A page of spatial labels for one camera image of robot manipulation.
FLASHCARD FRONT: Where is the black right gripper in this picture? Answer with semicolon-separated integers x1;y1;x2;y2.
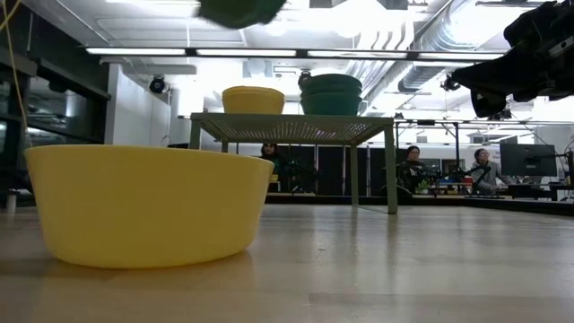
450;0;574;119

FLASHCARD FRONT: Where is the small grey cylinder post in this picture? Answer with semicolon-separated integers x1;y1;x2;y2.
4;188;19;214

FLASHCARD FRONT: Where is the black aluminium table frame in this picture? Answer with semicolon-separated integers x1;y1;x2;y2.
264;192;574;217

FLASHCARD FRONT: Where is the thin yellow cord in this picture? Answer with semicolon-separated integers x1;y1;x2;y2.
0;0;30;145

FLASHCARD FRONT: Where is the person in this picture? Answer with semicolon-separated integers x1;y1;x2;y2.
398;145;427;194
261;143;310;194
470;148;506;195

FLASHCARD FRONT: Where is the long ceiling light strip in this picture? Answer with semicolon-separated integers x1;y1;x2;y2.
84;47;506;62

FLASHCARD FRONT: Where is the green perforated metal shelf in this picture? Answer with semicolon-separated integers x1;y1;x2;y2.
188;111;399;215

